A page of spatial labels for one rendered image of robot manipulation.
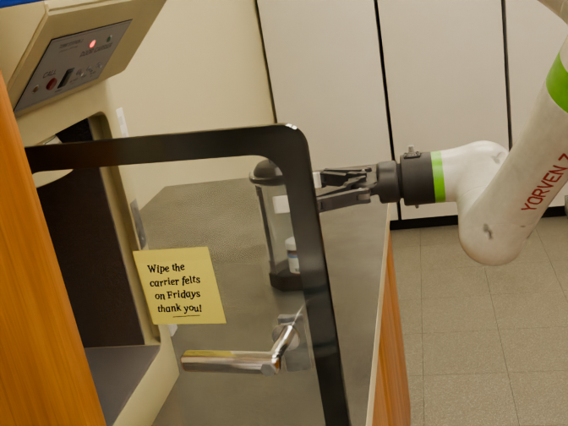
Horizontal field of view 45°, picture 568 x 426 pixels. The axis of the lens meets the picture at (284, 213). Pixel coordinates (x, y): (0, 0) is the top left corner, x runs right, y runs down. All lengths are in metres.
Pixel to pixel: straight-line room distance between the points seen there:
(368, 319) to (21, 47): 0.73
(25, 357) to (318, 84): 3.21
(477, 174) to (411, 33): 2.54
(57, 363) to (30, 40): 0.28
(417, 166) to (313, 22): 2.56
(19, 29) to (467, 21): 3.18
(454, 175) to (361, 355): 0.35
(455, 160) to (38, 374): 0.79
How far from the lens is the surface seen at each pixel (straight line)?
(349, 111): 3.76
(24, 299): 0.62
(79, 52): 0.74
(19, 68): 0.65
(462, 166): 1.19
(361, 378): 1.01
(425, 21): 3.67
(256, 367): 0.58
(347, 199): 1.18
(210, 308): 0.63
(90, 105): 0.90
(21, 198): 0.59
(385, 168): 1.21
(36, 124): 0.79
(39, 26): 0.63
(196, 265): 0.61
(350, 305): 1.20
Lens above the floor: 1.50
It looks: 19 degrees down
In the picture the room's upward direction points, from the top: 10 degrees counter-clockwise
